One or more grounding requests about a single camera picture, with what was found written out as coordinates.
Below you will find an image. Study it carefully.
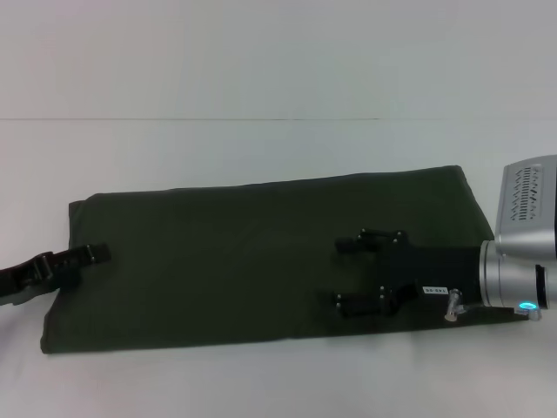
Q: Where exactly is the dark green t-shirt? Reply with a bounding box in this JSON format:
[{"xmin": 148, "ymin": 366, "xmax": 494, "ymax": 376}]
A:
[{"xmin": 38, "ymin": 164, "xmax": 530, "ymax": 356}]

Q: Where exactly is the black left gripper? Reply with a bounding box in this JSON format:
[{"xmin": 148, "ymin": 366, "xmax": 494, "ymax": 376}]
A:
[{"xmin": 0, "ymin": 242, "xmax": 112, "ymax": 308}]

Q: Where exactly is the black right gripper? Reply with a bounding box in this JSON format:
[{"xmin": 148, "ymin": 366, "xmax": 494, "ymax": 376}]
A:
[{"xmin": 334, "ymin": 227, "xmax": 482, "ymax": 320}]

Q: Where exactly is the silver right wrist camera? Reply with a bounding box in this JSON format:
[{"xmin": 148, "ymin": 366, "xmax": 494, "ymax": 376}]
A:
[{"xmin": 495, "ymin": 152, "xmax": 557, "ymax": 258}]

